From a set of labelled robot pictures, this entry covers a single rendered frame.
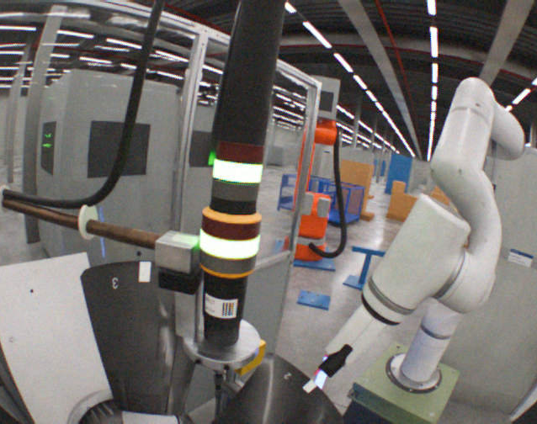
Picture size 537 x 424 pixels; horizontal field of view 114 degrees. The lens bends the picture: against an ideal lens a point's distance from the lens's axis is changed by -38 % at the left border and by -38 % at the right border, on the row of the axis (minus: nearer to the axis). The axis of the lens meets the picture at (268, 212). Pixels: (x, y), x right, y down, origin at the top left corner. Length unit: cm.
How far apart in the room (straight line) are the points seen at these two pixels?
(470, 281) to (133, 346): 44
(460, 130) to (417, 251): 22
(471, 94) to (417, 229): 30
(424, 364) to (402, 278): 60
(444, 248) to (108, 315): 45
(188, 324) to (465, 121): 46
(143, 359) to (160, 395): 5
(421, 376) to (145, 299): 81
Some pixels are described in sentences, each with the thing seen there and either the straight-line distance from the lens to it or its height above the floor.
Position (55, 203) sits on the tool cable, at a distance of 29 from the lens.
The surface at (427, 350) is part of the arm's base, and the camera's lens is 89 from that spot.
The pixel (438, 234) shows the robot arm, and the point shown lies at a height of 156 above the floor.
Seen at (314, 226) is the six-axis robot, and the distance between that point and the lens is 412.
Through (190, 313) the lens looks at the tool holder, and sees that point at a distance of 23.
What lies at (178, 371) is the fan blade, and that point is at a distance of 38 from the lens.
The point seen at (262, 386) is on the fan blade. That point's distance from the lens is 55.
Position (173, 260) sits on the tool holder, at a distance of 21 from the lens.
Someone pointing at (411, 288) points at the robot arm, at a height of 148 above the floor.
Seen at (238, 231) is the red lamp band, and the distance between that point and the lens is 19.
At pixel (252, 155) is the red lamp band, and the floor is 161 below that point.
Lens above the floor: 162
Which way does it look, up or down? 13 degrees down
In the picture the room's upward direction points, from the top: 8 degrees clockwise
